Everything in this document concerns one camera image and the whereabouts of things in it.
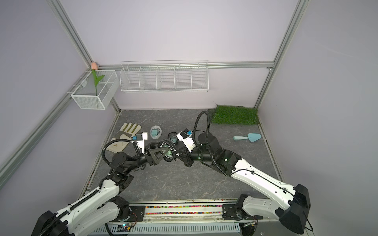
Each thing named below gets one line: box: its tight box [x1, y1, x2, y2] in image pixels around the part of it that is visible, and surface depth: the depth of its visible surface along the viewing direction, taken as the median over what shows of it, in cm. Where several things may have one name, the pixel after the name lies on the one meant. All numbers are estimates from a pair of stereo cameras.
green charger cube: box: [164, 148, 173, 158], surface depth 64 cm
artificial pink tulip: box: [91, 61, 105, 96], surface depth 92 cm
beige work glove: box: [105, 122, 142, 153], surface depth 107 cm
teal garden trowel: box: [232, 133, 262, 143], surface depth 104 cm
